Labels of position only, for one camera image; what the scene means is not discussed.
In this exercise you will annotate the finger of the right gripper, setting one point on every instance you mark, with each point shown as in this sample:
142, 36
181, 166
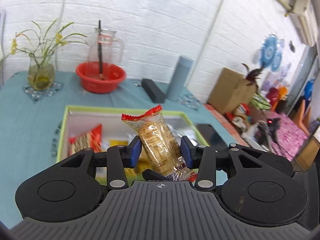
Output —
149, 174
224, 162

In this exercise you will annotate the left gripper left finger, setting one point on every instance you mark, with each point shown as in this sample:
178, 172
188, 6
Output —
72, 188

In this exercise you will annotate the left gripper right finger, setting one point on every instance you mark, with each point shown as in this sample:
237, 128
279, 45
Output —
257, 194

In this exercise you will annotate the red-ended biscuit pack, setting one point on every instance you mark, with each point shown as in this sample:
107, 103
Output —
161, 147

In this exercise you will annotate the orange chips bag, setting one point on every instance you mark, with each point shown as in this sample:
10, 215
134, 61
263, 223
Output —
90, 139

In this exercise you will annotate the yellow gold snack bag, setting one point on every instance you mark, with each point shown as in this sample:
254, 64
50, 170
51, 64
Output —
131, 156

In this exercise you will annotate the silver snack bag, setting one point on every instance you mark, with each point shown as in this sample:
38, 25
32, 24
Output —
185, 131

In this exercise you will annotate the pink patterned cloth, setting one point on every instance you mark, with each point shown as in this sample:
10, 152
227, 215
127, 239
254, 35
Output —
290, 137

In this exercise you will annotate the white power strip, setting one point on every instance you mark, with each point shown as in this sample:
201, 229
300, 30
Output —
257, 139

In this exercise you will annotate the green cardboard box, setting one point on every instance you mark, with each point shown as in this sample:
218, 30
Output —
81, 119

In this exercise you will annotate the smartphone red case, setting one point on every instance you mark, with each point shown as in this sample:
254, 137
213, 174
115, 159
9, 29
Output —
211, 136

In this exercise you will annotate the black rectangular case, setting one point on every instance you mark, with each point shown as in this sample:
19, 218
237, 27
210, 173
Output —
153, 91

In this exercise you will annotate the teal patterned tablecloth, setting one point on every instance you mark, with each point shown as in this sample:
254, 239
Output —
29, 130

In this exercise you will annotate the brown cardboard box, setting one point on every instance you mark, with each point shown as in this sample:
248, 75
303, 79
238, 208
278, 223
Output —
230, 91

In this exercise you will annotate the dark feather decoration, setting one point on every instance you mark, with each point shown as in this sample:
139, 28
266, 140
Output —
252, 76

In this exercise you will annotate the red plastic basin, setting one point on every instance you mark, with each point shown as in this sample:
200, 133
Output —
100, 80

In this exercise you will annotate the grey blue tumbler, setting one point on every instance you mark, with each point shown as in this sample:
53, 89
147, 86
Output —
179, 78

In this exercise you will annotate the blue paper fan decoration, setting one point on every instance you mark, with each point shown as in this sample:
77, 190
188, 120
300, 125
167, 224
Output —
268, 51

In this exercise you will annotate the glass vase with plant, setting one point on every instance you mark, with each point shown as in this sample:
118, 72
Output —
40, 45

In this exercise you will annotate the glass pitcher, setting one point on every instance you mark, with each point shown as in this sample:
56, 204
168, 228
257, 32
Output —
112, 47

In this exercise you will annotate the black stirring stick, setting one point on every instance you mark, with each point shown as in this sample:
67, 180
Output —
100, 56

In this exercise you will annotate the white air conditioner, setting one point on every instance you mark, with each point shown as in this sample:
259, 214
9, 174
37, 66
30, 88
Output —
304, 19

